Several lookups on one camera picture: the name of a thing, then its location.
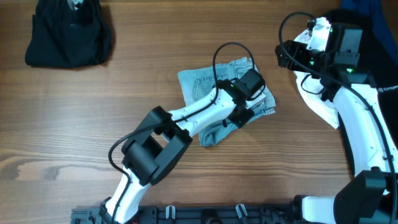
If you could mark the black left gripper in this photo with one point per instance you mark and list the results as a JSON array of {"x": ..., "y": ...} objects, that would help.
[{"x": 239, "y": 118}]

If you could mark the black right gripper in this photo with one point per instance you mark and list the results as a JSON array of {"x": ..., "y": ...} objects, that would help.
[{"x": 286, "y": 54}]

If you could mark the light blue denim shorts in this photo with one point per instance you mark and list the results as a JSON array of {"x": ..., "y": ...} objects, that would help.
[{"x": 196, "y": 84}]

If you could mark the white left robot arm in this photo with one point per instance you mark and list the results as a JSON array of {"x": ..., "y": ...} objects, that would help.
[{"x": 147, "y": 155}]

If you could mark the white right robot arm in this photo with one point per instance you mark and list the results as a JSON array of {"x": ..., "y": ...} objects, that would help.
[{"x": 340, "y": 82}]

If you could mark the white printed t-shirt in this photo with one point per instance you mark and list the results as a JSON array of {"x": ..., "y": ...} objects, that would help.
[{"x": 308, "y": 92}]

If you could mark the black logo t-shirt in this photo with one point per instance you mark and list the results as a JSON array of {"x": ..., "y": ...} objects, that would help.
[{"x": 377, "y": 60}]

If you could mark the blue garment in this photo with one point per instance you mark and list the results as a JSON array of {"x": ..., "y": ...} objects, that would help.
[{"x": 373, "y": 9}]

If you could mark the folded dark green garment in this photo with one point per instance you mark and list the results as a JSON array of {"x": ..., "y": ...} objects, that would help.
[{"x": 68, "y": 34}]

